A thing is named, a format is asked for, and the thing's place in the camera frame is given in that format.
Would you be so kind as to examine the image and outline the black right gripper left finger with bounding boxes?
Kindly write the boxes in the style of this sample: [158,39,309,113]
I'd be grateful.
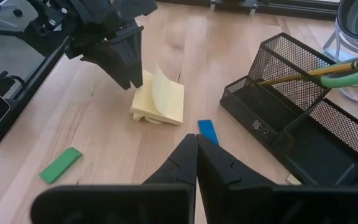
[31,134,198,224]

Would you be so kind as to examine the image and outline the green grey handled scissors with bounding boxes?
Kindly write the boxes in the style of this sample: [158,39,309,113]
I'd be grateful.
[320,54,358,88]

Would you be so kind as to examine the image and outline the blue eraser block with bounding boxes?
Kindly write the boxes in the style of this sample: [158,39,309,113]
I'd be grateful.
[197,119,219,146]

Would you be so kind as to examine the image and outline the black mesh desk organizer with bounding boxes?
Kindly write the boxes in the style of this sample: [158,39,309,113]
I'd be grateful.
[219,32,358,187]

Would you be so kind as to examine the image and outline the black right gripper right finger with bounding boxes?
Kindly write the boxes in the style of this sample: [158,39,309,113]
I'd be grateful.
[196,135,358,224]

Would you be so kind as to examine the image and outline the yellow pencil pink eraser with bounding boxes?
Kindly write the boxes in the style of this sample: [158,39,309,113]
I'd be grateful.
[256,57,358,86]

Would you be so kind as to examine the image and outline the yellow sticky note pad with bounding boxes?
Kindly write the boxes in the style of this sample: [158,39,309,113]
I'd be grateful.
[129,63,185,126]

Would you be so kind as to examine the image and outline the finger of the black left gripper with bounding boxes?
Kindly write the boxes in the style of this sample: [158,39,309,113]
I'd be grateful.
[80,43,132,91]
[116,26,144,88]

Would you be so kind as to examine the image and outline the green eraser block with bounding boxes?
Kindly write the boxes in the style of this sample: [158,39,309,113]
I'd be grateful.
[39,147,83,185]

